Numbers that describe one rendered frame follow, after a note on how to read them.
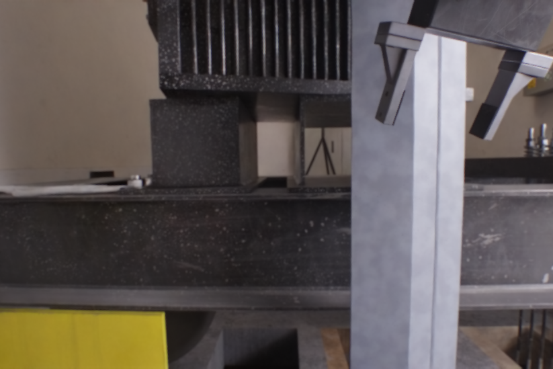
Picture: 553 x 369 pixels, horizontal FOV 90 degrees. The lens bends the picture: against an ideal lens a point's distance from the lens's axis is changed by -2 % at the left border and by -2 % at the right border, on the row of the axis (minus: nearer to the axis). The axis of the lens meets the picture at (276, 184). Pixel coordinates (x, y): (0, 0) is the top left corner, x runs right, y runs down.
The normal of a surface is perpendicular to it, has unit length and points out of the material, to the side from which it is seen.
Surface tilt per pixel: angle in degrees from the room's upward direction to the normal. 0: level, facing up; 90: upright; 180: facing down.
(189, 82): 90
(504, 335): 90
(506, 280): 90
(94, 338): 90
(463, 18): 113
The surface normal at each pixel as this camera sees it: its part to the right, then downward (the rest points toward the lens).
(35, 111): 1.00, -0.01
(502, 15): 0.08, 0.46
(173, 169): -0.04, 0.07
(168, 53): 0.21, 0.07
